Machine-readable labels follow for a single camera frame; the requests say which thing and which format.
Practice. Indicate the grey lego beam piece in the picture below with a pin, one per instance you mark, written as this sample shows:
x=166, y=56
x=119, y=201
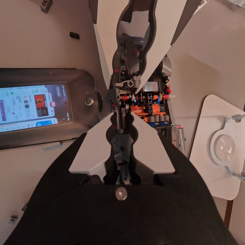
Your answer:
x=46, y=5

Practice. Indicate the grey lego panel assembly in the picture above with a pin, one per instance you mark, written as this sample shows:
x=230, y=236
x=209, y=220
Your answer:
x=122, y=145

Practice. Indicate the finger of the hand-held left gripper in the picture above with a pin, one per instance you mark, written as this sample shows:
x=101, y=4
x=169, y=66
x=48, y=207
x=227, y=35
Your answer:
x=107, y=23
x=164, y=28

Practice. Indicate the small grey lego clip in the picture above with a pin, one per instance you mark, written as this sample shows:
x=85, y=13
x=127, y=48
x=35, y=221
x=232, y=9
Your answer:
x=13, y=219

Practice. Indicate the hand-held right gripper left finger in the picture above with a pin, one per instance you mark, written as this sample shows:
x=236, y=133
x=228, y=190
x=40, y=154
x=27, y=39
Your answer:
x=91, y=151

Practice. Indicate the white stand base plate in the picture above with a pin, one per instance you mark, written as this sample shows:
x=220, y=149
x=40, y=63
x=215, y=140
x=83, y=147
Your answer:
x=202, y=172

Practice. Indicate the black oval lego piece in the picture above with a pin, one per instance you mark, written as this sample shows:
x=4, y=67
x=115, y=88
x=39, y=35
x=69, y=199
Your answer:
x=74, y=35

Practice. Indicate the grey orange lego car model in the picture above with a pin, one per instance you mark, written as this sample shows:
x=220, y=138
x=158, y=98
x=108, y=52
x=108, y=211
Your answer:
x=153, y=107

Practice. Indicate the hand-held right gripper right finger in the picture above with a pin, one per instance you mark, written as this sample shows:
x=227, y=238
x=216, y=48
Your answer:
x=151, y=151

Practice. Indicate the smartphone with lit screen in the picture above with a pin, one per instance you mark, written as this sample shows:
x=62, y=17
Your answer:
x=28, y=107

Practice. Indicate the phone on black holder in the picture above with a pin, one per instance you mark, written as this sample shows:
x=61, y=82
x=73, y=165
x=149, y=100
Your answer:
x=84, y=122

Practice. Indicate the grey plastic holder clip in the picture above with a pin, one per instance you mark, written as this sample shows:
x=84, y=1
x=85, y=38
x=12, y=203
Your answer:
x=50, y=146

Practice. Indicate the clear acrylic stand foot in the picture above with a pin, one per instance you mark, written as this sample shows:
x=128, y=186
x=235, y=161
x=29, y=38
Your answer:
x=224, y=147

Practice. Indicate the grey curved lego panel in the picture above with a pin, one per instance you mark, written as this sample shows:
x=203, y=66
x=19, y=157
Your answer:
x=24, y=207

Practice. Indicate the white printed paper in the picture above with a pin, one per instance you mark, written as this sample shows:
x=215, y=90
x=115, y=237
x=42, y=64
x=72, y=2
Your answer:
x=200, y=4

